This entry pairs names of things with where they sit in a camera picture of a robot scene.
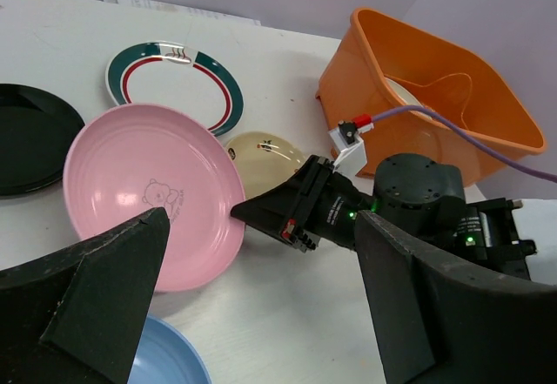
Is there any beige plate with characters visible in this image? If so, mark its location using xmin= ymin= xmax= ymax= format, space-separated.
xmin=225 ymin=131 xmax=306 ymax=199

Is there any blue plastic plate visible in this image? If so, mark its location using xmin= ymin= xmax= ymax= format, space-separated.
xmin=128 ymin=314 xmax=211 ymax=384

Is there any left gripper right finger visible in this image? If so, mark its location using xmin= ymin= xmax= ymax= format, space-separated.
xmin=355 ymin=211 xmax=556 ymax=383

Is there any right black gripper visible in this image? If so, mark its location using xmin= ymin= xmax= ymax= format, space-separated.
xmin=231 ymin=155 xmax=374 ymax=253

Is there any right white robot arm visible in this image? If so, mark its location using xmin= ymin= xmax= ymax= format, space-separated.
xmin=231 ymin=153 xmax=556 ymax=285

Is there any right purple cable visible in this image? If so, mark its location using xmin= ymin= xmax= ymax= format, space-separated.
xmin=369 ymin=105 xmax=557 ymax=184

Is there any black plate with gold mark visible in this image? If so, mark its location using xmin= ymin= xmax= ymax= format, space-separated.
xmin=1 ymin=84 xmax=84 ymax=197

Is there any cream white plate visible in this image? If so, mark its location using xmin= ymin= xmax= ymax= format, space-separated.
xmin=386 ymin=77 xmax=423 ymax=107

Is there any green red rimmed white plate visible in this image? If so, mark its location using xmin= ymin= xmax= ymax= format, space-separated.
xmin=105 ymin=41 xmax=245 ymax=137

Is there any orange plastic bin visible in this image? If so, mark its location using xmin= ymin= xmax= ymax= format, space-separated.
xmin=317 ymin=8 xmax=547 ymax=185

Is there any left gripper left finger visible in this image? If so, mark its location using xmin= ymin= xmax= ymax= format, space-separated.
xmin=1 ymin=207 xmax=170 ymax=383

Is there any pink plastic plate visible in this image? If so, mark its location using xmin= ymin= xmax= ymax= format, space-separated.
xmin=63 ymin=104 xmax=245 ymax=293

